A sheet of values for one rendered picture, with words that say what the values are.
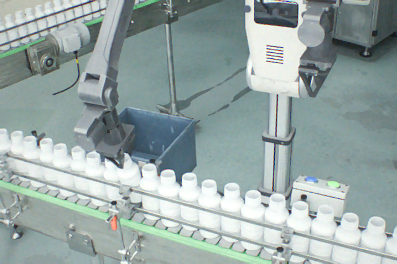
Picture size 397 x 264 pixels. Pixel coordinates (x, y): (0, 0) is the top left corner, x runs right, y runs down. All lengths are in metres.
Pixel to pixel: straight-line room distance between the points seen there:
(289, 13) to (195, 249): 0.77
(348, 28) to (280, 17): 3.33
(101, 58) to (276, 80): 0.74
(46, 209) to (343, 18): 3.80
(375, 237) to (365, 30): 3.77
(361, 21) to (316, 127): 1.44
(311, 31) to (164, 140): 1.16
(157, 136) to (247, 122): 1.77
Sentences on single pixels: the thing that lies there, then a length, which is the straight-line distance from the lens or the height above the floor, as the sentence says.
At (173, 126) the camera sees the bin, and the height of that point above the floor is 0.90.
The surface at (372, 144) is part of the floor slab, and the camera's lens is 3.67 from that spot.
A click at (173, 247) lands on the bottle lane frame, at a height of 0.95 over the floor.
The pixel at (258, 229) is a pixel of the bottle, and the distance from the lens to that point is 1.30.
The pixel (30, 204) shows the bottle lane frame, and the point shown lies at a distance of 1.70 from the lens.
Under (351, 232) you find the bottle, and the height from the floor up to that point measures 1.14.
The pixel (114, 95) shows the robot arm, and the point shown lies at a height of 1.42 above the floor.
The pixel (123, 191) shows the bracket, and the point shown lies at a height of 1.11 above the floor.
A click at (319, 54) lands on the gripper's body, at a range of 1.17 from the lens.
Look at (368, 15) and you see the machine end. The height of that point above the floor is 0.42.
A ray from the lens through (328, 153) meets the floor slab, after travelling 3.52.
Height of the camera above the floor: 1.95
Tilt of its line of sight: 32 degrees down
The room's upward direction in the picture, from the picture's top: 3 degrees counter-clockwise
